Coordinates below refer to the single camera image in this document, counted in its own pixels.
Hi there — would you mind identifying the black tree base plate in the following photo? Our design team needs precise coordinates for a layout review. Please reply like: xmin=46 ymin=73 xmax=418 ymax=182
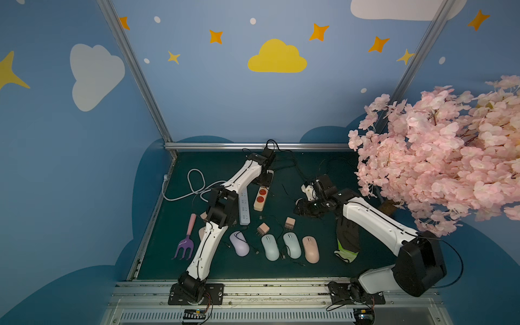
xmin=377 ymin=200 xmax=399 ymax=217

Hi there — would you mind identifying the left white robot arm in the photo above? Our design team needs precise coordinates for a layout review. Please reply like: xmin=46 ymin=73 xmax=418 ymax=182
xmin=177 ymin=147 xmax=276 ymax=300

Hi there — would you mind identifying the purple pink garden fork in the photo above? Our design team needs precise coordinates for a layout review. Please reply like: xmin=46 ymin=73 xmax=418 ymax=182
xmin=173 ymin=213 xmax=197 ymax=260

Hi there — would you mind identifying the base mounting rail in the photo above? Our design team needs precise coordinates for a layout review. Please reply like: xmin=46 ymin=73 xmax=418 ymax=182
xmin=101 ymin=278 xmax=452 ymax=324

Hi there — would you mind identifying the purple wireless mouse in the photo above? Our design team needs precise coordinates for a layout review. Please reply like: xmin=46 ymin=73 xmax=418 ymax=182
xmin=230 ymin=231 xmax=250 ymax=257

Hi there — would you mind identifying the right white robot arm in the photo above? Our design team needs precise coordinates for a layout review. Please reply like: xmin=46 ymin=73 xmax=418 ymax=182
xmin=294 ymin=175 xmax=447 ymax=302

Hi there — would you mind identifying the light green wireless mouse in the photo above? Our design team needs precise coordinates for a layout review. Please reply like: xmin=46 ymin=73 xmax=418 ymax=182
xmin=261 ymin=234 xmax=280 ymax=261

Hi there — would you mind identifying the cream red power strip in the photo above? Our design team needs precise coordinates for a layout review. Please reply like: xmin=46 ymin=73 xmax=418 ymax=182
xmin=253 ymin=186 xmax=269 ymax=212

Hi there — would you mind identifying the black power strip cable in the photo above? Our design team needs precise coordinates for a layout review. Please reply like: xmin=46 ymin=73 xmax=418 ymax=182
xmin=265 ymin=139 xmax=354 ymax=184

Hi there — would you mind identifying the aluminium frame rail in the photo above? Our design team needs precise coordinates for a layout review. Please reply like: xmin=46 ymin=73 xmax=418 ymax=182
xmin=162 ymin=142 xmax=351 ymax=152

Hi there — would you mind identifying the white power strip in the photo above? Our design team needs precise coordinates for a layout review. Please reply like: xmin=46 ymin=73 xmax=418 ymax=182
xmin=239 ymin=189 xmax=251 ymax=226

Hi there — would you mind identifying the pink cherry blossom tree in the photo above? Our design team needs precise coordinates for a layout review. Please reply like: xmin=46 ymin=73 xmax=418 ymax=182
xmin=349 ymin=75 xmax=519 ymax=236

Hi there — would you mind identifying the black green work glove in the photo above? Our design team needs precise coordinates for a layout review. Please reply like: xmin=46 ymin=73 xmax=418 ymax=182
xmin=334 ymin=217 xmax=360 ymax=264

